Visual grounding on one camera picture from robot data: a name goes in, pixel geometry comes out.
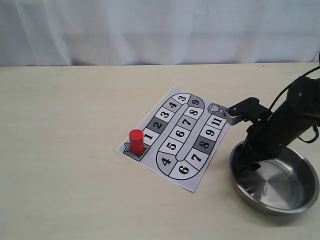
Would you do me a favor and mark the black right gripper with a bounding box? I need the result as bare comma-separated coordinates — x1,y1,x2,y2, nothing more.
233,106,300,172

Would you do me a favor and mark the red cylinder game piece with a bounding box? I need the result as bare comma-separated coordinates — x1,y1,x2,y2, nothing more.
129,129,144,154

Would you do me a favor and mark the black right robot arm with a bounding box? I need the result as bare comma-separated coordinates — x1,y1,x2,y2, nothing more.
227,76,320,172

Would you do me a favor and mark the steel round bowl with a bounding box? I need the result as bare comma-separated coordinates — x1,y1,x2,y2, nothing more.
229,146,320,216

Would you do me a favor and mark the paper game board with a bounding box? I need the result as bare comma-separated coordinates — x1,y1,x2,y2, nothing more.
117,87,229,192

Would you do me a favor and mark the white curtain backdrop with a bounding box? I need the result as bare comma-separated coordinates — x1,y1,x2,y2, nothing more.
0,0,320,66

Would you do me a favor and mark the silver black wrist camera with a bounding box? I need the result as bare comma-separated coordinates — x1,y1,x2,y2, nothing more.
226,97,272,126

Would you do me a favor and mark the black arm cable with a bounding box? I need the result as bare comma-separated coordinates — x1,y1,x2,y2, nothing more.
268,51,320,144

